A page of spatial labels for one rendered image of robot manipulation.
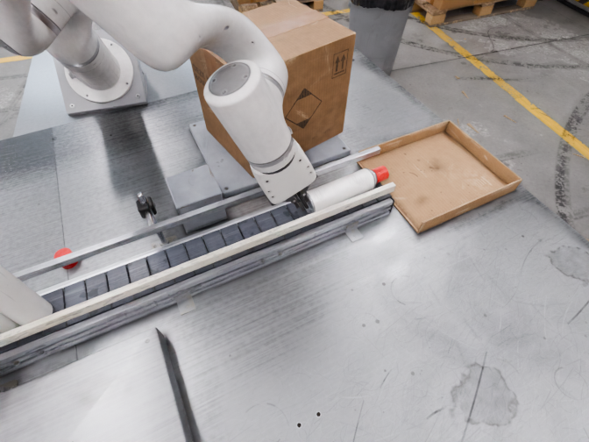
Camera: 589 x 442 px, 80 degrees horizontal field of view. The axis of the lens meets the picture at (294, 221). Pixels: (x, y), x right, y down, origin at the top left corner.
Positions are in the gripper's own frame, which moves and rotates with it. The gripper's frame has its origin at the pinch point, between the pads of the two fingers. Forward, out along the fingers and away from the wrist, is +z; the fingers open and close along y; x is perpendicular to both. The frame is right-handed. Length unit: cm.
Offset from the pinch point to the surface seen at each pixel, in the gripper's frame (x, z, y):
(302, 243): 5.4, 6.1, 4.4
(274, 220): -1.6, 3.5, 6.9
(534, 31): -160, 196, -267
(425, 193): 4.1, 20.2, -27.3
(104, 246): -3.1, -15.5, 33.6
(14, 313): 3, -19, 48
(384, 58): -148, 116, -108
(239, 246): 4.2, -3.6, 14.7
